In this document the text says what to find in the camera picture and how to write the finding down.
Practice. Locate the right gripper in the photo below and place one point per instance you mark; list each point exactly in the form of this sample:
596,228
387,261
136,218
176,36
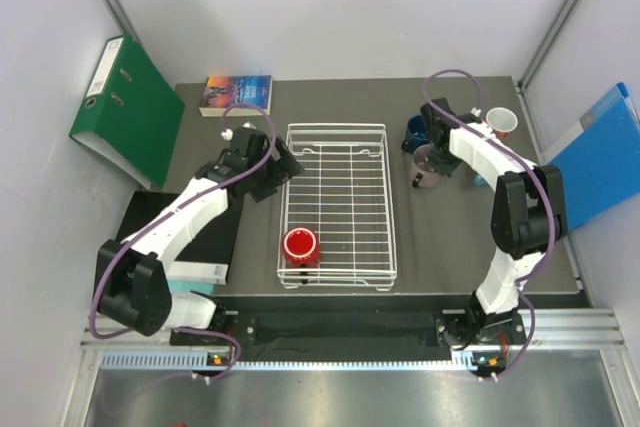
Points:
445,169

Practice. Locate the dark blue mug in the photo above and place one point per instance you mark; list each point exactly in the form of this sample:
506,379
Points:
416,134

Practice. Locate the white wire dish rack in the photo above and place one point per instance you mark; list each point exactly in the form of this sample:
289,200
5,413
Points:
344,196

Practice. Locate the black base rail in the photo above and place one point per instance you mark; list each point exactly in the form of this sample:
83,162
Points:
351,327

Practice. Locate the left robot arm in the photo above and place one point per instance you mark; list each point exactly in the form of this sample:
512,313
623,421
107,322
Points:
131,286

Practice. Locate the lilac mug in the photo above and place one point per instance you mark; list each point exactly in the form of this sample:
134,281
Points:
422,174

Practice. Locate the blue folder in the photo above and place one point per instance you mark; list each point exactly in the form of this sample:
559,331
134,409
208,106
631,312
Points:
599,157

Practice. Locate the black box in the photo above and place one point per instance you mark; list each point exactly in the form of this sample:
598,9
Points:
208,257

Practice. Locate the paperback book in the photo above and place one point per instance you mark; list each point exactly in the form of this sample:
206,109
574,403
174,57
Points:
222,91

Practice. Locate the red mug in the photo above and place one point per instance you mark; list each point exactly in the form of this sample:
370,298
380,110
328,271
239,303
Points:
301,248

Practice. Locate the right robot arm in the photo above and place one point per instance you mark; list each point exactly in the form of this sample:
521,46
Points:
528,214

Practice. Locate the light blue floral mug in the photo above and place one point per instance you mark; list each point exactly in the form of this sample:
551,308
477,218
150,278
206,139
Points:
479,180

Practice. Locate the pink floral mug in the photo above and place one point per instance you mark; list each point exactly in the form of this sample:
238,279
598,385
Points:
502,121

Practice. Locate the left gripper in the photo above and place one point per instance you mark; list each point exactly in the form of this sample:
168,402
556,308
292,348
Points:
282,170

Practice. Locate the green lever arch binder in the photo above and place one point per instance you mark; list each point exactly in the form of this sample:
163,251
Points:
130,115

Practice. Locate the teal notebook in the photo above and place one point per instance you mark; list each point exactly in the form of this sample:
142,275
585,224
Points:
187,286

